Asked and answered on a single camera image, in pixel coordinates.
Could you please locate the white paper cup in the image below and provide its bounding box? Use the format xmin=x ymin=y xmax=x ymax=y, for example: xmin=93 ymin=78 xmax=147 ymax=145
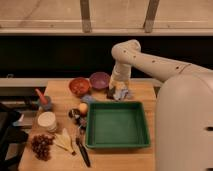
xmin=37 ymin=111 xmax=57 ymax=132

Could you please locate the black handled knife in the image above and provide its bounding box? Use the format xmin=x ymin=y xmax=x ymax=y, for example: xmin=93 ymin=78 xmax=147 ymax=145
xmin=76 ymin=129 xmax=91 ymax=167

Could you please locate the red bowl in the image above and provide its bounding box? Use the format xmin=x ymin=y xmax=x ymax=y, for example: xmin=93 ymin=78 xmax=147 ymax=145
xmin=69 ymin=77 xmax=90 ymax=97

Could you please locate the purple bowl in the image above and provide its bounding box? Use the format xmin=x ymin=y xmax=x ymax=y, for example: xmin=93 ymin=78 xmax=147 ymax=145
xmin=89 ymin=72 xmax=110 ymax=90

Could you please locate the brown grape bunch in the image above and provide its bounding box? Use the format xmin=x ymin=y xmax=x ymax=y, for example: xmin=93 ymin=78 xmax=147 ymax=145
xmin=31 ymin=134 xmax=53 ymax=161

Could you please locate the black chair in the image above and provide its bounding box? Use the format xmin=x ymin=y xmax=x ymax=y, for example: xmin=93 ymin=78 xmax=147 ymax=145
xmin=0 ymin=102 xmax=28 ymax=171

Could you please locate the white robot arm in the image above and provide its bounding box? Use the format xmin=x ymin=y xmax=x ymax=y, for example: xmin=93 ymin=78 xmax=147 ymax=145
xmin=110 ymin=40 xmax=213 ymax=171

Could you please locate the green plastic tray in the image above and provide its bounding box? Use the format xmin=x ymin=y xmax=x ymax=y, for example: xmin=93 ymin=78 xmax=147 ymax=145
xmin=85 ymin=102 xmax=151 ymax=149

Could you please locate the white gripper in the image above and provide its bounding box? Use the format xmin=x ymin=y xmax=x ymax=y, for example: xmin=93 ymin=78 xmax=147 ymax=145
xmin=109 ymin=71 xmax=129 ymax=89

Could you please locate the blue small object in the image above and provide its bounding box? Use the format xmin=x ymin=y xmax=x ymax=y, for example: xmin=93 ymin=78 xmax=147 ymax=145
xmin=81 ymin=95 xmax=95 ymax=104

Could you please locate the crumpled blue grey cloth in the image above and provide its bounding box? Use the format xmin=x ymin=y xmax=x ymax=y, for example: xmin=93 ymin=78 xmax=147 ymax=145
xmin=107 ymin=87 xmax=132 ymax=101

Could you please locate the grey small cup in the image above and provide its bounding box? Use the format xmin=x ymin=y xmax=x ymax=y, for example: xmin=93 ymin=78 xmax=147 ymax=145
xmin=38 ymin=96 xmax=53 ymax=111

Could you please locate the dark metal utensil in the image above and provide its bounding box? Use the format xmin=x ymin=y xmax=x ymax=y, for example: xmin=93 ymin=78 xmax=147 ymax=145
xmin=68 ymin=108 xmax=87 ymax=129

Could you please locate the yellow orange fruit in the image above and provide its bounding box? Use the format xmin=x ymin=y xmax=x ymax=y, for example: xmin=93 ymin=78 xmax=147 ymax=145
xmin=78 ymin=103 xmax=88 ymax=116

